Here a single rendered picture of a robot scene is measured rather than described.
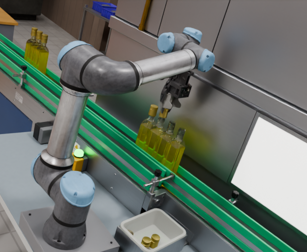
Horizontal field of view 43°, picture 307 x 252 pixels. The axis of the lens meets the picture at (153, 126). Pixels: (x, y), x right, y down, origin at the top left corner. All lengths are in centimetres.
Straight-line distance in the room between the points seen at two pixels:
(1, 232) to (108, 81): 168
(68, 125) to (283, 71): 80
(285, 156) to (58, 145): 82
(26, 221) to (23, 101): 97
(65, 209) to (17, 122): 118
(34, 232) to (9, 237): 116
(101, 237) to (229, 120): 68
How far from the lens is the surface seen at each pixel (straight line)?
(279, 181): 157
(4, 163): 187
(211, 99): 166
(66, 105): 127
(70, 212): 132
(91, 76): 114
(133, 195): 167
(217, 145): 168
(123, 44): 205
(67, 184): 130
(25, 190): 172
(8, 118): 252
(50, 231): 140
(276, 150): 155
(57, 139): 132
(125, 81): 114
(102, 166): 179
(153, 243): 154
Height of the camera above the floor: 179
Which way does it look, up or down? 24 degrees down
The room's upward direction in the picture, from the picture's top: 17 degrees clockwise
